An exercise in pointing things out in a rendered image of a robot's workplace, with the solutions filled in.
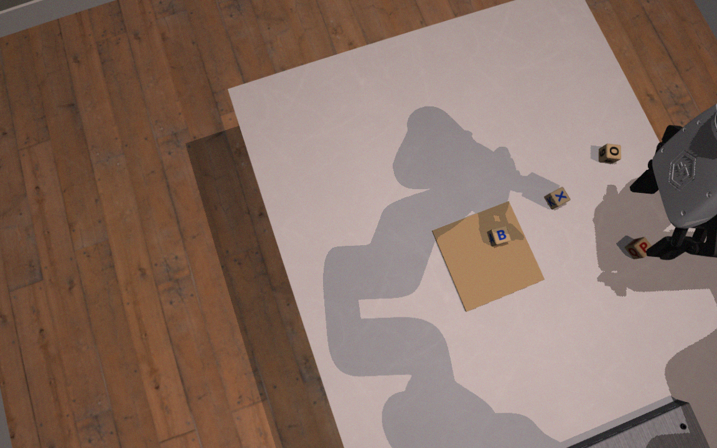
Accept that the tan square mat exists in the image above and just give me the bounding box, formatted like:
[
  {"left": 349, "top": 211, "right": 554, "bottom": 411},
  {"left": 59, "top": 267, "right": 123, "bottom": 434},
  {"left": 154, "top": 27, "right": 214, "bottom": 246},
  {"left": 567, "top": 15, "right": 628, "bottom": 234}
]
[{"left": 432, "top": 201, "right": 545, "bottom": 312}]

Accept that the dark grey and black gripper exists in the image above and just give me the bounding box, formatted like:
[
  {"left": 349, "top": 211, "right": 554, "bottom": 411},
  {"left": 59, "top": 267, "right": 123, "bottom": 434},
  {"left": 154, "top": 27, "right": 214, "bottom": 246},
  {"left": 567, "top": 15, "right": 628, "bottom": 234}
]
[{"left": 630, "top": 104, "right": 717, "bottom": 260}]

